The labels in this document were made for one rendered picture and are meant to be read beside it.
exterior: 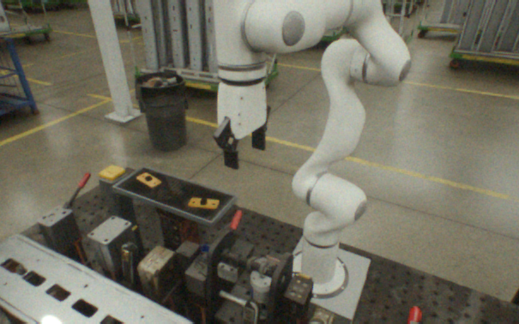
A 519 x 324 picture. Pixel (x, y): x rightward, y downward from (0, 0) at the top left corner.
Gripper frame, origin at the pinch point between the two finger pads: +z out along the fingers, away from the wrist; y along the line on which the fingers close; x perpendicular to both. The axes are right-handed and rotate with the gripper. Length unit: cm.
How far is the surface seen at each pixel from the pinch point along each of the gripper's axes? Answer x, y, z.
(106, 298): -32, 22, 43
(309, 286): 14.7, -3.0, 32.4
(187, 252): -17.8, 4.2, 33.5
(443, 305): 44, -55, 75
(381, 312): 27, -40, 74
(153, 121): -229, -150, 99
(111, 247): -37, 14, 34
